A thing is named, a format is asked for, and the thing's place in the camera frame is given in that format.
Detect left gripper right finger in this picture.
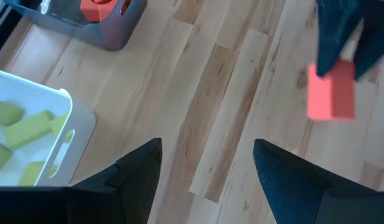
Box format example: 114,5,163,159
253,139,384,224

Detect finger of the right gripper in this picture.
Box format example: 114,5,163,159
316,0,365,77
354,0,384,80

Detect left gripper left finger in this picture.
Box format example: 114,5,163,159
0,138,163,224

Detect red-orange rectangular block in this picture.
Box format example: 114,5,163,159
306,58,357,121

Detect small green cube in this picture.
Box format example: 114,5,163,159
18,161,59,187
50,113,71,144

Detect green rectangular block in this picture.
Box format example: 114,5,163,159
4,110,55,149

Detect light green block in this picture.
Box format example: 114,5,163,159
0,101,26,127

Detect red arch block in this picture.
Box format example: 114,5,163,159
80,0,119,23

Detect white plastic bin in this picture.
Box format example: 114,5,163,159
0,67,97,187

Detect grey plastic bin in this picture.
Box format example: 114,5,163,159
3,0,148,52

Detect black aluminium table frame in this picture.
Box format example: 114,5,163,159
0,4,23,62

